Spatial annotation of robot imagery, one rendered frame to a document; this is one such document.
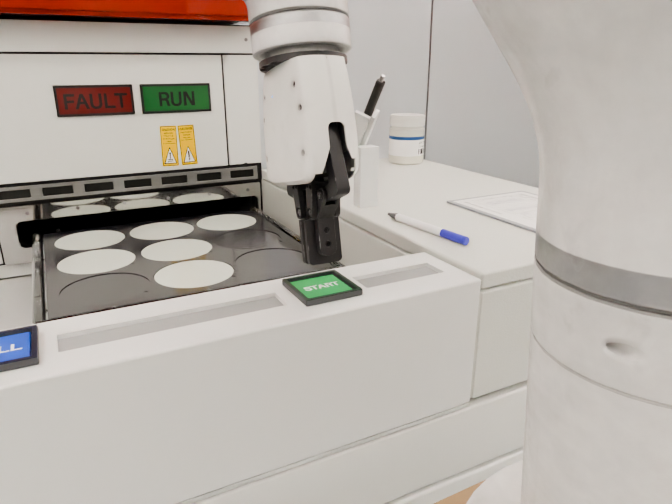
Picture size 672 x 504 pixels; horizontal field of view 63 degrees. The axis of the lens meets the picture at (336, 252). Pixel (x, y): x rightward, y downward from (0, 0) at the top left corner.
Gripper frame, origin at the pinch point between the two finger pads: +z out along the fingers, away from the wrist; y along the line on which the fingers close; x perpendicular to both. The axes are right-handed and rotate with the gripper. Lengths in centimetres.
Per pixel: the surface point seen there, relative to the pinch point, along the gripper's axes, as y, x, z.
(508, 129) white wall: -206, 225, -21
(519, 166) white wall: -211, 237, 2
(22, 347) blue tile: -0.7, -24.1, 4.5
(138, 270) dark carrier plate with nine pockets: -31.5, -12.2, 4.5
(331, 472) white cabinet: 0.1, -1.3, 21.9
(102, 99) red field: -54, -11, -21
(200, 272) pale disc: -27.1, -5.1, 5.4
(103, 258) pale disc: -38.5, -15.8, 3.1
